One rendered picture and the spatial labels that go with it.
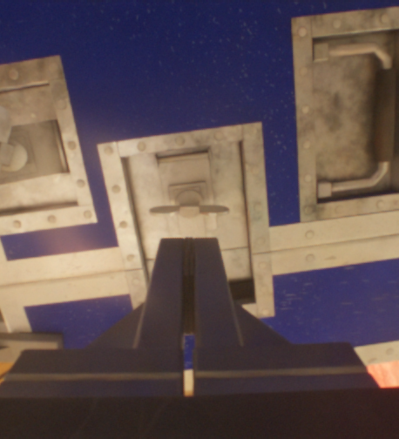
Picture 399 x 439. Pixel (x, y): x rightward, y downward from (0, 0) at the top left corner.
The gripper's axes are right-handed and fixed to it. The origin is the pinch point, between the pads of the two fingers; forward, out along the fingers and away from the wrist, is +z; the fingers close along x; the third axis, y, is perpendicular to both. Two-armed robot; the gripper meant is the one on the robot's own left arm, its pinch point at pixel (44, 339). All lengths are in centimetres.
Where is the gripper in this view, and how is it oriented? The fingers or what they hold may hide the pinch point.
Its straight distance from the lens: 35.5
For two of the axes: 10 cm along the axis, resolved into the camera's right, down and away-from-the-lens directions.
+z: 10.0, 0.4, 0.4
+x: 0.3, 3.0, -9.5
